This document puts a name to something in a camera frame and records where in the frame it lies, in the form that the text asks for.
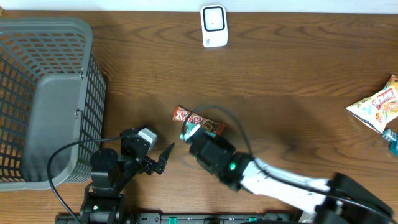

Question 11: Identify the grey plastic basket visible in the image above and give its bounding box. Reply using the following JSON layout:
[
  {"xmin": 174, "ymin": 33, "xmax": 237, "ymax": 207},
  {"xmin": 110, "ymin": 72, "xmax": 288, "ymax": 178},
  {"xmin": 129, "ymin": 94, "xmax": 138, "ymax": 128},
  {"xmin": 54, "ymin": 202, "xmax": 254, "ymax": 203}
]
[{"xmin": 1, "ymin": 18, "xmax": 106, "ymax": 191}]

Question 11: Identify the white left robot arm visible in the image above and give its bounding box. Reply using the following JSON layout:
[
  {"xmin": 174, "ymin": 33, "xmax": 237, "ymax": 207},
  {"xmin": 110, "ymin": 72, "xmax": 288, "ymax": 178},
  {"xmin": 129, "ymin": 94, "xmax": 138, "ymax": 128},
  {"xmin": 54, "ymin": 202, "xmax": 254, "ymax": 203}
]
[{"xmin": 80, "ymin": 127, "xmax": 175, "ymax": 224}]

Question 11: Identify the teal wet wipes pack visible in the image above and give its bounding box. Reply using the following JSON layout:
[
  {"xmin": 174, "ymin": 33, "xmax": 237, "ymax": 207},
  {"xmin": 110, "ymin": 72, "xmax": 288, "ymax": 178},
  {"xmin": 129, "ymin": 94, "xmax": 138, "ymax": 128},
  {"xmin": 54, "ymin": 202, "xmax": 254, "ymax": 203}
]
[{"xmin": 180, "ymin": 123, "xmax": 216, "ymax": 142}]

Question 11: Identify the black camera cable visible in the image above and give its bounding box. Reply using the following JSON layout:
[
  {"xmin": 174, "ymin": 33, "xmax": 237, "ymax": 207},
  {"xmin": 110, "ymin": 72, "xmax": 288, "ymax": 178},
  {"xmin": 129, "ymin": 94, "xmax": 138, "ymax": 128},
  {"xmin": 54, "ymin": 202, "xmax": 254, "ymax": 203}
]
[
  {"xmin": 181, "ymin": 104, "xmax": 398, "ymax": 223},
  {"xmin": 46, "ymin": 135, "xmax": 125, "ymax": 224}
]

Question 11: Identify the black right camera cable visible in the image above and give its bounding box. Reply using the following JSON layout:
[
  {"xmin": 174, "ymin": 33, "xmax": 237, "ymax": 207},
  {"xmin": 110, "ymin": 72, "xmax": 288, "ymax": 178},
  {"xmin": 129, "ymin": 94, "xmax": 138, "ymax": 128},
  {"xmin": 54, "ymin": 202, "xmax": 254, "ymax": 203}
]
[{"xmin": 181, "ymin": 104, "xmax": 398, "ymax": 223}]

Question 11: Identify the blue mouthwash bottle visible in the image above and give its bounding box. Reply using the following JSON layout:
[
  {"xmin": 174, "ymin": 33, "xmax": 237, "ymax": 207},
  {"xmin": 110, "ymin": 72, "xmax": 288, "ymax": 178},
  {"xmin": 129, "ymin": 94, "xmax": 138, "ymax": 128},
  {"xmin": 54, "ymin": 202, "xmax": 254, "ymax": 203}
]
[{"xmin": 382, "ymin": 129, "xmax": 397, "ymax": 156}]

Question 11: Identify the black left camera cable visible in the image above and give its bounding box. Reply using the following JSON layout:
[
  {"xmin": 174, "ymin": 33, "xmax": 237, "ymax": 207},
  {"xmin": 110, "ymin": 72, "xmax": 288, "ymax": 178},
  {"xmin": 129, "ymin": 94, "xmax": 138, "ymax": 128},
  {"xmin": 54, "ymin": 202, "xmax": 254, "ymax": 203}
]
[{"xmin": 46, "ymin": 135, "xmax": 125, "ymax": 224}]

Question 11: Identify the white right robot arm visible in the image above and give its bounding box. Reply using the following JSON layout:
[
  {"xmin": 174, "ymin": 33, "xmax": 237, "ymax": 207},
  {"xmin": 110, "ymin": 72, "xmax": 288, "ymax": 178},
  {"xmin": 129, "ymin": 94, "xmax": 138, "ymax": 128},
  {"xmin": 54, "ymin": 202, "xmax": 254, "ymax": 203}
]
[{"xmin": 181, "ymin": 127, "xmax": 395, "ymax": 223}]

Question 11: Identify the orange Top chocolate bar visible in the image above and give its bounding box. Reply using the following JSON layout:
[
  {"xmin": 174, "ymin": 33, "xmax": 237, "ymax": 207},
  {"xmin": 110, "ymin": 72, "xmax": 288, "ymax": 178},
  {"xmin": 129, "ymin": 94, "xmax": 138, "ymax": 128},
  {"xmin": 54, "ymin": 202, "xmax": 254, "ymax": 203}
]
[{"xmin": 172, "ymin": 106, "xmax": 226, "ymax": 135}]

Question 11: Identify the white barcode scanner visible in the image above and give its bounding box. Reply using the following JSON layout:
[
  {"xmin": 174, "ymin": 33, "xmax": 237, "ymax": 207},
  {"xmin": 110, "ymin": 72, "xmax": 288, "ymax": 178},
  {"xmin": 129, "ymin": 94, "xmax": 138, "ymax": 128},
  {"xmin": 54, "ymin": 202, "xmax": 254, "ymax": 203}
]
[{"xmin": 200, "ymin": 4, "xmax": 228, "ymax": 48}]

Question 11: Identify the yellow wiper bag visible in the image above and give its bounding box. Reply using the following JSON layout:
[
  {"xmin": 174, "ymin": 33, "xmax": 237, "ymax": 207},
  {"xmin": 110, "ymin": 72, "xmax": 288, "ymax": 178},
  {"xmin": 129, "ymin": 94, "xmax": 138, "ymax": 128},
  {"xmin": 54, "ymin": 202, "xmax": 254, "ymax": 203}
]
[{"xmin": 345, "ymin": 75, "xmax": 397, "ymax": 134}]

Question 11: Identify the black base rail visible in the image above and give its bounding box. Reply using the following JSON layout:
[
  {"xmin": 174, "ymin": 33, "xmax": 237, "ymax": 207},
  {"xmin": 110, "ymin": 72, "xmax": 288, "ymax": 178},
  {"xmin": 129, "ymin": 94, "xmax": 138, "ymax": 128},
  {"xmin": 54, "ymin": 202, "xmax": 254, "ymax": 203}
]
[{"xmin": 55, "ymin": 212, "xmax": 299, "ymax": 224}]

